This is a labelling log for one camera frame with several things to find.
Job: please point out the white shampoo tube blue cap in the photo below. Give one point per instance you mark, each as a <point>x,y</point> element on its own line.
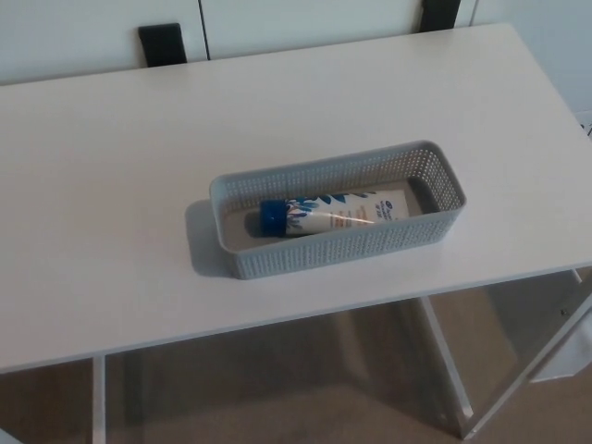
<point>342,213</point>

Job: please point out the small grey perforated plastic basket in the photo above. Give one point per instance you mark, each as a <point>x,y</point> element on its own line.
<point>296,259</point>

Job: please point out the white table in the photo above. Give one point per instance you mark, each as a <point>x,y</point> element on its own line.
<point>115,185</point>

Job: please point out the black bracket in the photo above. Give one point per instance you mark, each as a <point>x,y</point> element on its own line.
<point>162,44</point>
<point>439,14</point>

